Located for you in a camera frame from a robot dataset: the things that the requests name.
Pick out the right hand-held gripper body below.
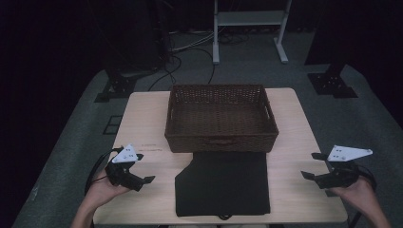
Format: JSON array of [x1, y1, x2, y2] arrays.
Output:
[[316, 144, 374, 190]]

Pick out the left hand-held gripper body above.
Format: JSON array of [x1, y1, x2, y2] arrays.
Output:
[[104, 143, 144, 193]]

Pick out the black cloth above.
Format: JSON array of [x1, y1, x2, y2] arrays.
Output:
[[174, 151, 272, 221]]

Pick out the brown wicker basket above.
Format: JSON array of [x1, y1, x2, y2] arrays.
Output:
[[163, 83, 280, 154]]

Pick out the person's left hand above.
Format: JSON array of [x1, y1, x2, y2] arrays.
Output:
[[89, 169, 131, 208]]

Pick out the person's right hand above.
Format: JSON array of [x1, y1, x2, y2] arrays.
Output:
[[328, 176, 378, 212]]

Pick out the black floor tape square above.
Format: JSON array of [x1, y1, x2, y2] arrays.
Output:
[[102, 115, 124, 136]]

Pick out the black stand base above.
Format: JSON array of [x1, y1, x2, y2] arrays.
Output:
[[306, 62, 359, 100], [93, 66, 139, 104]]

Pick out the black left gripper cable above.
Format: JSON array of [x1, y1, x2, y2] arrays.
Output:
[[84, 146, 125, 196]]

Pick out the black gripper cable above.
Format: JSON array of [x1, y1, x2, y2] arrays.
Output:
[[347, 163, 378, 228], [84, 146, 125, 196]]

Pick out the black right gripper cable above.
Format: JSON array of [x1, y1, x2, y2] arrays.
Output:
[[347, 163, 378, 228]]

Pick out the black floor cable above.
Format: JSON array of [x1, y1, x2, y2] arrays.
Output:
[[147, 47, 217, 92]]

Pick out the white floor cables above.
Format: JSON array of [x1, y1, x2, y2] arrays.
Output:
[[168, 28, 217, 54]]

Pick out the white metal stand frame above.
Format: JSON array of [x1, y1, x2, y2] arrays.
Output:
[[212, 0, 294, 66]]

